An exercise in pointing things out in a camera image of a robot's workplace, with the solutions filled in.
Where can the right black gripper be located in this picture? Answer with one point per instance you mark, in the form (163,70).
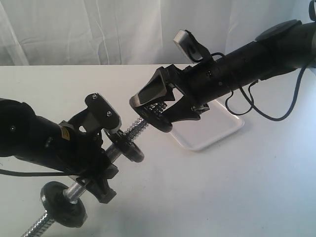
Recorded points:
(199,84)

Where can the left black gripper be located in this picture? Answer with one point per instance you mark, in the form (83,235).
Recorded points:
(76,149)

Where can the black weight plate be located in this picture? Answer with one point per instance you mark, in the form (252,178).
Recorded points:
(121,145)
(152,114)
(59,208)

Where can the chrome threaded dumbbell bar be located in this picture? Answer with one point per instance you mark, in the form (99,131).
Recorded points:
(73,192)

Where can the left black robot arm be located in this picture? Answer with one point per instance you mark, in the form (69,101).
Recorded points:
(20,133)

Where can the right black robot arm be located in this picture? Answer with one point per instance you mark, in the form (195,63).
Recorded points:
(174,94)

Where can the white rectangular tray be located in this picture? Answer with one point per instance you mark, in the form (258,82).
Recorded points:
(214,125)

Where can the white curtain backdrop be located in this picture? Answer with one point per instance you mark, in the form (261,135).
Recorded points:
(121,32)

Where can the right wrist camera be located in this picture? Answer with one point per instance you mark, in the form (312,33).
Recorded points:
(190,47)

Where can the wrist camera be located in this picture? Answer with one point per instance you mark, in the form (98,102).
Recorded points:
(98,115)
(190,47)

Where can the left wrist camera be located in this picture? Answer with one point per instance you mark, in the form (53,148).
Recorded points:
(98,115)

